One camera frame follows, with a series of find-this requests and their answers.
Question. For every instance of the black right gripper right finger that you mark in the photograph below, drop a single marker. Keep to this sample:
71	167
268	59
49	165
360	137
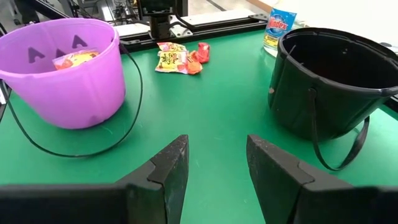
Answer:
311	202

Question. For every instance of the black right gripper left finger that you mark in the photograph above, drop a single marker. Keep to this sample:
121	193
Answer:
140	202

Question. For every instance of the yellow Sour Patch candy pack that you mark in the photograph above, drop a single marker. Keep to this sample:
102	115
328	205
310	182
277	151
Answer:
171	46
171	62
76	58

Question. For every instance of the red KitKat candy pack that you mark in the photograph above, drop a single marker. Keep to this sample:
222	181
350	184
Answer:
203	52

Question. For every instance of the candy packets beside purple bucket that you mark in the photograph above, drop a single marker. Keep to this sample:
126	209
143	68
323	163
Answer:
193	65

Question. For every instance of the black pumpkin face bucket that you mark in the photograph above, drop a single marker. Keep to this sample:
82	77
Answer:
311	102

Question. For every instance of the green table mat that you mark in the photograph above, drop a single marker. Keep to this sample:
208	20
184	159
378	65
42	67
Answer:
211	109

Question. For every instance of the purple plastic bucket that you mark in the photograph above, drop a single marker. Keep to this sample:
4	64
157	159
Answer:
77	93

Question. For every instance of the Windex spray bottle red trigger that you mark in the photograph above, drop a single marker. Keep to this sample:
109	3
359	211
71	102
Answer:
278	28

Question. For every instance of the light wooden desk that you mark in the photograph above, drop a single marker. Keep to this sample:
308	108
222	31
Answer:
342	12

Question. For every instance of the black aluminium rig frame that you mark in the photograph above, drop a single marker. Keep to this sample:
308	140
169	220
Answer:
202	26

